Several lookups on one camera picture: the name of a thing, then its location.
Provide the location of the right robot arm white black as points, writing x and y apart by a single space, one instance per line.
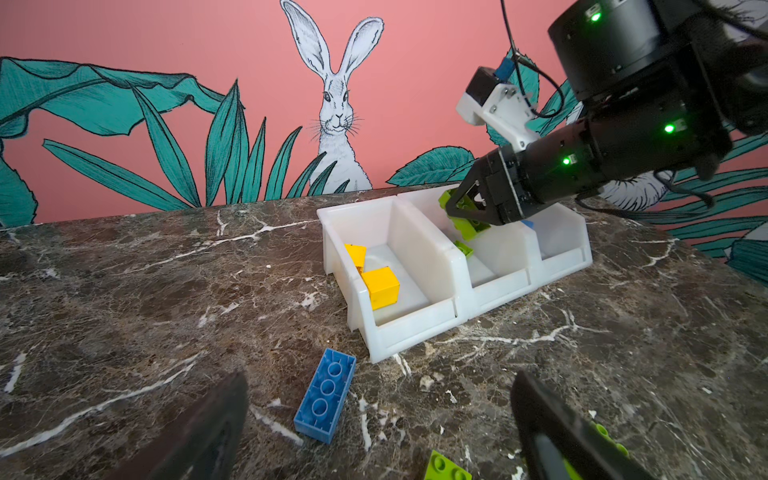
662 85

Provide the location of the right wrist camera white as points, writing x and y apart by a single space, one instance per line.
495 103

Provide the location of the yellow lego brick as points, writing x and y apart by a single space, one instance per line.
383 287
357 254

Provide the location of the large green lego brick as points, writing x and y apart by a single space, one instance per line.
440 467

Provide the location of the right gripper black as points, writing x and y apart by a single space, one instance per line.
504 186

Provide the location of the white three-compartment bin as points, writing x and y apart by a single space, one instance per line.
439 287

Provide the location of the small green lego brick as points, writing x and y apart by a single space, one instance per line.
464 249

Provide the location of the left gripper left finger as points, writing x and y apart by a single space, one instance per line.
201 443

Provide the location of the green L-shaped lego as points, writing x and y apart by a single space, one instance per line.
469 229

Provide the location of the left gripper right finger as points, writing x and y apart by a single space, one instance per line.
557 442

